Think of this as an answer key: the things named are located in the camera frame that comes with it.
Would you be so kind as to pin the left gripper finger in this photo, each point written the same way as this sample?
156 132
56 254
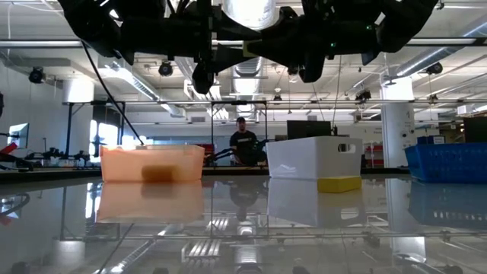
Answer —
224 55
228 35

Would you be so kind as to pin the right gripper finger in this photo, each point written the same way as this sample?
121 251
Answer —
290 24
285 51

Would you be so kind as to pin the red rectangular block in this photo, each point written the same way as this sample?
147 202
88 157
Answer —
158 174

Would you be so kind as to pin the yellow rectangular block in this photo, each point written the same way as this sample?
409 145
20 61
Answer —
338 185

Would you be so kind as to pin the black background robot arm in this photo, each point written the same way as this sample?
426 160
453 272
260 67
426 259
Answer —
220 155

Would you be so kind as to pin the black bench robot arm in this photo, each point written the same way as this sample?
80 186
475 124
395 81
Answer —
53 155

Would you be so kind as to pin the black ceiling spotlight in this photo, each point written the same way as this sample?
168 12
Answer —
434 68
36 75
293 71
165 69
363 95

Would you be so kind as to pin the small hanging ceiling lamp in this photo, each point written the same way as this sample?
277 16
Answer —
277 98

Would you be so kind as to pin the black monitor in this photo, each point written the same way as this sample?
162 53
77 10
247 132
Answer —
308 130

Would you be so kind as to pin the person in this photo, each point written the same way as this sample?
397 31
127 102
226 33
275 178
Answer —
243 142

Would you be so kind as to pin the white pillar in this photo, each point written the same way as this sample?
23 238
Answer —
397 122

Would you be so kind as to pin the white plastic bin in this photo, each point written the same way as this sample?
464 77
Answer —
304 160

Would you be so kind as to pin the overhead light bar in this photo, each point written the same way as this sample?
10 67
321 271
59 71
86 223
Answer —
38 43

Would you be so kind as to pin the red shelf rack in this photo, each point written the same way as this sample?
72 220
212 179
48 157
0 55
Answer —
373 156

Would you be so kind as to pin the orange translucent plastic bin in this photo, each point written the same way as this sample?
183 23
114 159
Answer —
121 163

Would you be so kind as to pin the blue storage crate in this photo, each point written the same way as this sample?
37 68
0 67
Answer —
430 140

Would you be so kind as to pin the dark cabinet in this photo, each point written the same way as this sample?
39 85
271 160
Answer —
475 129

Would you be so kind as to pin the blue plastic basket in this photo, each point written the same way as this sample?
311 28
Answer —
445 163

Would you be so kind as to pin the white-framed computer monitor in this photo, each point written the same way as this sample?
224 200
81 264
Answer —
18 136

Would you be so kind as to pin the red bar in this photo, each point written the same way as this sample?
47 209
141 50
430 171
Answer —
8 148

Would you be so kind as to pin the silver ribbed ceiling duct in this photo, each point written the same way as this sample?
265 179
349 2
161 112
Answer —
249 11

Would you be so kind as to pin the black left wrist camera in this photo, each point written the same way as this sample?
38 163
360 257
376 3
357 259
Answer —
202 80

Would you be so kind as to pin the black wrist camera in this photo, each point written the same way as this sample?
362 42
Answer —
312 70
202 80

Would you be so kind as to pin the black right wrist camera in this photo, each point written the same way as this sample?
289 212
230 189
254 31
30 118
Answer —
312 70

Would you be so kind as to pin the white rectangular ceiling duct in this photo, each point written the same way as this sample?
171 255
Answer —
137 85

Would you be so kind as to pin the silver slanted duct pipe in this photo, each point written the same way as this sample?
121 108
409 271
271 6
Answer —
437 57

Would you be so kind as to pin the black aluminium table frame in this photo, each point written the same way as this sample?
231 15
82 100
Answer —
49 175

